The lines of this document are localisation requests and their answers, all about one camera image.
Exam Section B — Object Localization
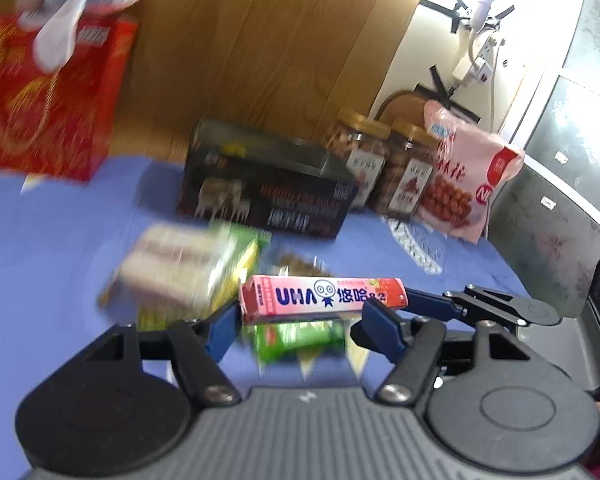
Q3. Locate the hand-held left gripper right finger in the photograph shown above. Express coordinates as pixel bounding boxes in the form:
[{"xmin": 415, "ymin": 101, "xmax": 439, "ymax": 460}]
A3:
[{"xmin": 349, "ymin": 304, "xmax": 532, "ymax": 407}]

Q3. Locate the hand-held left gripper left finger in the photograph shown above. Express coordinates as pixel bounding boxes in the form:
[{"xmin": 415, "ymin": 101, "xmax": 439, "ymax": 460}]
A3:
[{"xmin": 86, "ymin": 304, "xmax": 243, "ymax": 408}]

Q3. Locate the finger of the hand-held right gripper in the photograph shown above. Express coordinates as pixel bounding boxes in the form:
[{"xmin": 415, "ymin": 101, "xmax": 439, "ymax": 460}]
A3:
[{"xmin": 405, "ymin": 284, "xmax": 562, "ymax": 329}]

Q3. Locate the pink candy box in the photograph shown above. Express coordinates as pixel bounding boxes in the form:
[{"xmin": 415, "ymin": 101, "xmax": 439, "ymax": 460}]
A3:
[{"xmin": 239, "ymin": 275, "xmax": 409, "ymax": 325}]

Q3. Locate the green snack packet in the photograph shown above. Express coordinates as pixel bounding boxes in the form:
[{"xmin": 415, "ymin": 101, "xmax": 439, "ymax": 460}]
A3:
[{"xmin": 252, "ymin": 316, "xmax": 347, "ymax": 367}]

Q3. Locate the yellow-green snack packet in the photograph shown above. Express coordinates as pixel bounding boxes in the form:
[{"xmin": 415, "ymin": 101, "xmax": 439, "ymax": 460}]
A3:
[{"xmin": 137, "ymin": 221, "xmax": 272, "ymax": 332}]

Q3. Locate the white and brown snack box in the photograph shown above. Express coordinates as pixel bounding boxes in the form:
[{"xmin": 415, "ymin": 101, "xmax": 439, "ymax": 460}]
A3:
[{"xmin": 96, "ymin": 222, "xmax": 241, "ymax": 319}]

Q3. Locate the black rectangular box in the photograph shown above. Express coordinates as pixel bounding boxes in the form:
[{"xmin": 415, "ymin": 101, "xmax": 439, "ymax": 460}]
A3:
[{"xmin": 176, "ymin": 119, "xmax": 360, "ymax": 240}]

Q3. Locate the clear blister pack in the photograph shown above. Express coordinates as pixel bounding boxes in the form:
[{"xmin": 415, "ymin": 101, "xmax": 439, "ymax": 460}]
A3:
[{"xmin": 382, "ymin": 215, "xmax": 447, "ymax": 275}]

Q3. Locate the brown snack packet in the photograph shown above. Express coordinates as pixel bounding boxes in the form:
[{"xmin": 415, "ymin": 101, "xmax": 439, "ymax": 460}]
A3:
[{"xmin": 272, "ymin": 251, "xmax": 332, "ymax": 279}]

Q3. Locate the pink snack bag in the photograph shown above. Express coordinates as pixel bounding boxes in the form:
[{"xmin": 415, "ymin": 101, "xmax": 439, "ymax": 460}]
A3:
[{"xmin": 412, "ymin": 99, "xmax": 526, "ymax": 245}]

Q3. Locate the clear jar with gold lid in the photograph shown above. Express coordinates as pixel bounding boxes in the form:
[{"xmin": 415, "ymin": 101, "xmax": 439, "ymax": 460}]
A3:
[
  {"xmin": 322, "ymin": 108, "xmax": 392, "ymax": 210},
  {"xmin": 369, "ymin": 118, "xmax": 444, "ymax": 220}
]

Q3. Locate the grey patterned wardrobe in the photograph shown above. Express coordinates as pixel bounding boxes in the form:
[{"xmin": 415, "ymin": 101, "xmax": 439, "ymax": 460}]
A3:
[{"xmin": 482, "ymin": 0, "xmax": 600, "ymax": 322}]

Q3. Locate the blue table cloth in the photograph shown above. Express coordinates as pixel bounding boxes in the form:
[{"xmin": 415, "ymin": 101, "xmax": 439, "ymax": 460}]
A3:
[{"xmin": 0, "ymin": 152, "xmax": 583, "ymax": 480}]

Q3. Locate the round wooden chair back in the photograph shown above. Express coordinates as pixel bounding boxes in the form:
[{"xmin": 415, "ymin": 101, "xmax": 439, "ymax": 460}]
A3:
[{"xmin": 375, "ymin": 89, "xmax": 432, "ymax": 122}]

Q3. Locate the white power strip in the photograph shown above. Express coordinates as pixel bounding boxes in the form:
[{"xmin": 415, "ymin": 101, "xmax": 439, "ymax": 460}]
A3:
[{"xmin": 452, "ymin": 34, "xmax": 507, "ymax": 87}]

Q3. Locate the red gift box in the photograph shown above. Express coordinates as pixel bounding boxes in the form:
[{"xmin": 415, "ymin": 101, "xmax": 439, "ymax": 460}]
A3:
[{"xmin": 0, "ymin": 12, "xmax": 139, "ymax": 182}]

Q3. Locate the wooden headboard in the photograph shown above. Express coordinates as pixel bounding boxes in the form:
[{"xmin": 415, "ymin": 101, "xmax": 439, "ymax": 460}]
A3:
[{"xmin": 90, "ymin": 0, "xmax": 422, "ymax": 163}]

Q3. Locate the white and purple wall fixture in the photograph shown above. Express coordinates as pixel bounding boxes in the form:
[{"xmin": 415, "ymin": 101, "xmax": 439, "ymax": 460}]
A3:
[{"xmin": 467, "ymin": 0, "xmax": 508, "ymax": 30}]

